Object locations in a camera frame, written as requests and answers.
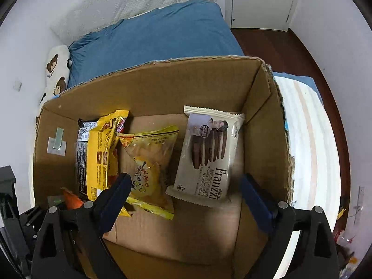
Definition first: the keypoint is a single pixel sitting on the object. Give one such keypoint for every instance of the small white wall socket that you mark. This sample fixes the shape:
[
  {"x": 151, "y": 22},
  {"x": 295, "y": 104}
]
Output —
[{"x": 17, "y": 85}]

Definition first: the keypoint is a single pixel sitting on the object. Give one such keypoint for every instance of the red snack packet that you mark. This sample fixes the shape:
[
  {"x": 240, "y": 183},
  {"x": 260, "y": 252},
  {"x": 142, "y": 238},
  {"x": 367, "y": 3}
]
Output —
[{"x": 120, "y": 125}]

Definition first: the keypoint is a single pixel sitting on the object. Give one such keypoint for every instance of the yellow packet with brown squares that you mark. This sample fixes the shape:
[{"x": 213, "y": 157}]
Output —
[{"x": 100, "y": 157}]

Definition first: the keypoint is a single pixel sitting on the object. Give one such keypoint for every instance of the white quilted headboard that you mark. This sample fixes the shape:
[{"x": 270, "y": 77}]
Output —
[{"x": 122, "y": 3}]

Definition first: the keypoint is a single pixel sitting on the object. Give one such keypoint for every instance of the white door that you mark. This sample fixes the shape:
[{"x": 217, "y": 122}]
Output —
[{"x": 261, "y": 0}]

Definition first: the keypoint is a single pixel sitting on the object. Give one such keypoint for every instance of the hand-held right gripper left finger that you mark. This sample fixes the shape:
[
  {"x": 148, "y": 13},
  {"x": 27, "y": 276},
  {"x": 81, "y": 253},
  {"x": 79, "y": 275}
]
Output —
[{"x": 116, "y": 199}]

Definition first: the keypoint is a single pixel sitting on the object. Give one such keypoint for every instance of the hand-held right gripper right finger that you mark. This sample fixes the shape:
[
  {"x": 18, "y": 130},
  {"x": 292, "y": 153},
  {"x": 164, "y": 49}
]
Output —
[{"x": 257, "y": 200}]

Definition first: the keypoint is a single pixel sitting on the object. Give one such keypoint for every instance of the blue bed sheet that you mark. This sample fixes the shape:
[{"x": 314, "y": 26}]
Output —
[{"x": 157, "y": 35}]

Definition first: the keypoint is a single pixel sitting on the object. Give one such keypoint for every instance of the orange snack packet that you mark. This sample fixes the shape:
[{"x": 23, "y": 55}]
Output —
[{"x": 72, "y": 200}]

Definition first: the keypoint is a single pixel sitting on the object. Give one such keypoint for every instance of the yellow crinkled snack packet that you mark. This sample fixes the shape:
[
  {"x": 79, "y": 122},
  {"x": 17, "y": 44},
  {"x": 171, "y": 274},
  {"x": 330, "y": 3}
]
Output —
[{"x": 148, "y": 162}]

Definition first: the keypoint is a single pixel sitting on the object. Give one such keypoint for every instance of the black snack packet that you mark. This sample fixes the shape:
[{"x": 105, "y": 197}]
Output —
[{"x": 81, "y": 157}]

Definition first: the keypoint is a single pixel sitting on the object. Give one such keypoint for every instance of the yellow plug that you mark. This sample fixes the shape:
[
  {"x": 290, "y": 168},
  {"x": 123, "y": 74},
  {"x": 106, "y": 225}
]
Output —
[{"x": 340, "y": 212}]

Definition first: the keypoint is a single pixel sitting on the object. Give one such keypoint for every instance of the cardboard box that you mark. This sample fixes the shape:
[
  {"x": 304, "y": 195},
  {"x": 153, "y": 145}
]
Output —
[{"x": 162, "y": 93}]

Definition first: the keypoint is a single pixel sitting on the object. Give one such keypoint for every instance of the bear print pillow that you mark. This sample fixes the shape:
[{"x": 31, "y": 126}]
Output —
[{"x": 56, "y": 66}]

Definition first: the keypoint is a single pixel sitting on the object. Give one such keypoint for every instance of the tall white wall outlet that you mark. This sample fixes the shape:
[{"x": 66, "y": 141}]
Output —
[{"x": 361, "y": 197}]

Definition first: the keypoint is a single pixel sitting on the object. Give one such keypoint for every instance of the striped pink blanket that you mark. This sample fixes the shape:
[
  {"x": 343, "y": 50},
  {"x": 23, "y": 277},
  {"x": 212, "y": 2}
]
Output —
[{"x": 311, "y": 139}]

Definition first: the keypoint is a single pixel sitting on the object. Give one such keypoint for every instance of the beige chocolate cookie packet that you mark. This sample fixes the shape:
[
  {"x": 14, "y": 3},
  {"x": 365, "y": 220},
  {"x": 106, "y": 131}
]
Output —
[{"x": 203, "y": 162}]

